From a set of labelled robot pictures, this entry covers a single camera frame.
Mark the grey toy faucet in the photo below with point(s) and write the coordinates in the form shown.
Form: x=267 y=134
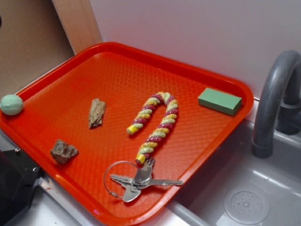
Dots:
x=280 y=103

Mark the sink drain cover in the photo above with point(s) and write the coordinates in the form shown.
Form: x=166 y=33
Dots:
x=246 y=205

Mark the silver keys on ring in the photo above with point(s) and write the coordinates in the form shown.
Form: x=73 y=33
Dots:
x=142 y=180

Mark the grey toy sink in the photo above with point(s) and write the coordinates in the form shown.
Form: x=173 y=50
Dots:
x=201 y=200

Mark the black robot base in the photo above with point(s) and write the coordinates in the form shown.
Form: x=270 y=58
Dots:
x=19 y=178

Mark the twisted multicolour rope toy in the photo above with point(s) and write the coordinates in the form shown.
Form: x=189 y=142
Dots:
x=166 y=124

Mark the green rectangular block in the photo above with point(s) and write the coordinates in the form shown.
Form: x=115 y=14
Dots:
x=220 y=101

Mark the wooden board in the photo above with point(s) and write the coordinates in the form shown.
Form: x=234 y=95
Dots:
x=79 y=23

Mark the tan bark piece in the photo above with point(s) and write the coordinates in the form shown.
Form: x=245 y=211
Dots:
x=96 y=113

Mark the light green golf ball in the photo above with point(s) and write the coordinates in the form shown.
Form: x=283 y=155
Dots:
x=11 y=105

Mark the brown rock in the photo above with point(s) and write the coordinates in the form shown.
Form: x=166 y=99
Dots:
x=62 y=152

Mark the orange plastic tray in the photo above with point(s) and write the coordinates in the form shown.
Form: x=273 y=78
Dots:
x=57 y=106

